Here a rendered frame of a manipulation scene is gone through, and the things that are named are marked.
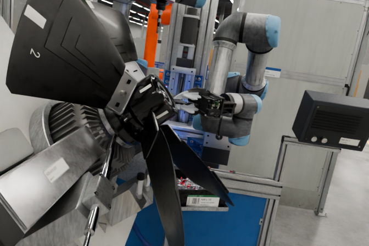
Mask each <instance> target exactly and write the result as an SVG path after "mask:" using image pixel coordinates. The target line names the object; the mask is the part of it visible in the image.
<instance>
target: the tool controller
mask: <svg viewBox="0 0 369 246"><path fill-rule="evenodd" d="M292 130H293V132H294V134H295V136H296V138H297V139H298V141H299V142H303V143H310V144H317V145H321V146H328V147H335V148H342V149H348V150H355V151H360V152H361V151H363V149H364V147H365V145H366V143H367V141H368V139H369V100H368V99H363V98H356V97H349V96H343V95H338V94H331V93H324V92H317V91H309V90H305V92H304V95H303V98H302V100H301V103H300V106H299V109H298V112H297V115H296V118H295V120H294V124H293V127H292Z"/></svg>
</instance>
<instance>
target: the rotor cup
mask: <svg viewBox="0 0 369 246"><path fill-rule="evenodd" d="M149 84H151V87H150V88H148V89H146V90H145V91H143V92H142V93H140V90H141V89H143V88H145V87H146V86H148V85H149ZM162 91H164V92H165V93H166V96H167V97H166V98H165V97H164V95H163V93H162ZM151 110H152V112H153V113H154V114H155V118H156V117H157V116H158V115H160V114H162V113H163V112H165V111H168V113H167V114H165V115H163V116H162V117H160V118H158V119H157V118H156V121H157V124H158V126H160V125H161V124H163V123H165V122H166V121H168V120H170V119H172V118H173V117H175V116H176V115H177V114H178V110H177V106H176V103H175V101H174V99H173V97H172V96H171V94H170V92H169V90H168V89H167V88H166V86H165V85H164V83H163V82H162V80H161V79H160V78H159V77H158V76H157V75H156V74H154V73H151V74H149V75H147V76H145V77H144V78H142V79H141V80H139V81H137V85H136V87H135V89H134V91H133V93H132V95H131V98H130V100H129V102H128V104H127V106H126V108H125V110H124V112H123V113H122V114H121V115H118V114H116V113H114V112H112V111H111V110H109V109H107V108H105V111H106V113H107V116H108V118H109V120H110V122H111V123H112V125H113V126H114V128H115V129H116V130H117V132H118V133H119V134H120V136H121V137H122V138H123V139H124V140H126V141H127V142H129V143H131V144H133V145H137V144H139V143H140V136H141V132H142V131H143V128H144V126H145V124H146V121H147V118H148V115H149V113H150V111H151Z"/></svg>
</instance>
